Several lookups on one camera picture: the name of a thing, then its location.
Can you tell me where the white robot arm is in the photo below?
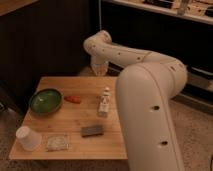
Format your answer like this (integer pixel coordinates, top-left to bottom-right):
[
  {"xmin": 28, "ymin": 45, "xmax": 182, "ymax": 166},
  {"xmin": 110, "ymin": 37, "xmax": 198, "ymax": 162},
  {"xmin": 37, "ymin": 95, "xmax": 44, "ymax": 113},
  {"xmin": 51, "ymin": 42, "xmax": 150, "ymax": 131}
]
[{"xmin": 83, "ymin": 30, "xmax": 187, "ymax": 171}]

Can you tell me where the orange carrot toy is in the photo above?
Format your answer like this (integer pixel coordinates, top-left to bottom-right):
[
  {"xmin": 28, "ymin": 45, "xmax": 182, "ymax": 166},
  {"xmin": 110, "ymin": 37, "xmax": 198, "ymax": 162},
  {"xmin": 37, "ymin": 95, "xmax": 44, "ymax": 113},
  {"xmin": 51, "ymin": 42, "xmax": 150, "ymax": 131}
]
[{"xmin": 64, "ymin": 96, "xmax": 81, "ymax": 104}]

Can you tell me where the white spray bottle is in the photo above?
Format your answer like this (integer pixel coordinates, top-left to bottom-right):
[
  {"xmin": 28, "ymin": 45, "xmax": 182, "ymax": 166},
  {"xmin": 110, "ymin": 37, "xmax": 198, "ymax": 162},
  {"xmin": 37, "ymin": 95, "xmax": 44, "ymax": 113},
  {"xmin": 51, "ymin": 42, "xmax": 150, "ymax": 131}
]
[{"xmin": 98, "ymin": 87, "xmax": 110, "ymax": 117}]

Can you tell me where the wooden table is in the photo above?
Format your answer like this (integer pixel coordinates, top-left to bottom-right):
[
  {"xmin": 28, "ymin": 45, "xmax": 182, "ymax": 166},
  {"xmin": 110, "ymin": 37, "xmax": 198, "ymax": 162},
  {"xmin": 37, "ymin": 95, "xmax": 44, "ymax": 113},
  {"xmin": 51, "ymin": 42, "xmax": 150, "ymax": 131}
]
[{"xmin": 9, "ymin": 76, "xmax": 127, "ymax": 160}]

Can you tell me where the grey sponge block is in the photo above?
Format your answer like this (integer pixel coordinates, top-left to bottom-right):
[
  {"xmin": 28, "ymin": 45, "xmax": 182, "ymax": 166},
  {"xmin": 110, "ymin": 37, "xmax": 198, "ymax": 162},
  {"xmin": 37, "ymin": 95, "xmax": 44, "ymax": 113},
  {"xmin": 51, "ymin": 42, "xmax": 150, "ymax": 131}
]
[{"xmin": 81, "ymin": 125, "xmax": 104, "ymax": 137}]

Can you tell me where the green bowl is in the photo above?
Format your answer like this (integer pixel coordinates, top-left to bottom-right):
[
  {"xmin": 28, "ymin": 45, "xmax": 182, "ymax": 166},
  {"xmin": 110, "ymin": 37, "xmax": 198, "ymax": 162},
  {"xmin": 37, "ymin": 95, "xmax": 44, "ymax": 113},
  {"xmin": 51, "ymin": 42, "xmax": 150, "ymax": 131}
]
[{"xmin": 29, "ymin": 88, "xmax": 62, "ymax": 115}]

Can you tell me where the white vertical pole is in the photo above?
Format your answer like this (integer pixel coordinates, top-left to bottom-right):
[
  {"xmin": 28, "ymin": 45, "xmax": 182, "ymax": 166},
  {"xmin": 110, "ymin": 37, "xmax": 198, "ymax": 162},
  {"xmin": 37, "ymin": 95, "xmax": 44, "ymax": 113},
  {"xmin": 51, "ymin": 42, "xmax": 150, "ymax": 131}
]
[{"xmin": 98, "ymin": 0, "xmax": 102, "ymax": 31}]

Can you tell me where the clear plastic packet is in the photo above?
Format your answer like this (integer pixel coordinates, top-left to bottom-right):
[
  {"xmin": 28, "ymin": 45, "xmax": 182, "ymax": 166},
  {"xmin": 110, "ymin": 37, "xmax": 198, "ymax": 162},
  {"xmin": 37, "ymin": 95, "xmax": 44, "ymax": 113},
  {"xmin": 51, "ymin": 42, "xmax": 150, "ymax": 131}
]
[{"xmin": 46, "ymin": 135, "xmax": 69, "ymax": 151}]

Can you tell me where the clear plastic cup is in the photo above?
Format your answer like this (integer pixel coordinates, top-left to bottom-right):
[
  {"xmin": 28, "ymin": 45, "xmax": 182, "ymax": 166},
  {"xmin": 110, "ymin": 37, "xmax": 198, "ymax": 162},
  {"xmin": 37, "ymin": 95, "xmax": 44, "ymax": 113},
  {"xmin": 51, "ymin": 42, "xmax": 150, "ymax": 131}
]
[{"xmin": 16, "ymin": 126, "xmax": 42, "ymax": 151}]

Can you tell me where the white shelf with clutter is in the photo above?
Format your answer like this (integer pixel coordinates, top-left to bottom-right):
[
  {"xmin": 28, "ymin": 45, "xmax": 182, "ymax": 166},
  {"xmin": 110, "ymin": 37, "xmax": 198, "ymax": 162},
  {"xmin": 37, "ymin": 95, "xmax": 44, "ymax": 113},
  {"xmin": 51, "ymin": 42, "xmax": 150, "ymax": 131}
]
[{"xmin": 105, "ymin": 0, "xmax": 213, "ymax": 25}]

